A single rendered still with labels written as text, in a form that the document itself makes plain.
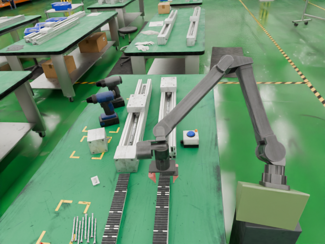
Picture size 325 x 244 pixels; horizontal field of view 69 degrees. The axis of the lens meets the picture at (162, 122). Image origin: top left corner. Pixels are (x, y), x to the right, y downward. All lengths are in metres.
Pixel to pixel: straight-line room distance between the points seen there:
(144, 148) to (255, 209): 0.46
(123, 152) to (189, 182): 0.34
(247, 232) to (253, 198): 0.19
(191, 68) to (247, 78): 1.86
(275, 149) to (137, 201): 0.59
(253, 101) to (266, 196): 0.35
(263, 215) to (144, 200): 0.47
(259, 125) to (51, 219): 0.92
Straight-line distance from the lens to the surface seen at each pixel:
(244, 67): 1.01
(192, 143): 1.26
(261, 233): 1.06
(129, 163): 1.14
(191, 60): 2.80
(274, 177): 0.97
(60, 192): 1.21
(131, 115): 1.42
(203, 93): 0.95
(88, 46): 4.91
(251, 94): 0.99
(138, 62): 2.90
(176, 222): 0.99
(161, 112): 1.42
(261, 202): 0.93
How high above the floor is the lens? 1.62
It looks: 35 degrees down
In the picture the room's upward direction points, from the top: 5 degrees counter-clockwise
